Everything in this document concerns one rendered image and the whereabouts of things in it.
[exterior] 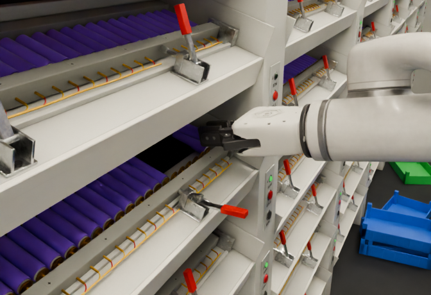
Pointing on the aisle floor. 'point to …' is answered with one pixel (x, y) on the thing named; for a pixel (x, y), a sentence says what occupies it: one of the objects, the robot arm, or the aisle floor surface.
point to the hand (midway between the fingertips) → (215, 133)
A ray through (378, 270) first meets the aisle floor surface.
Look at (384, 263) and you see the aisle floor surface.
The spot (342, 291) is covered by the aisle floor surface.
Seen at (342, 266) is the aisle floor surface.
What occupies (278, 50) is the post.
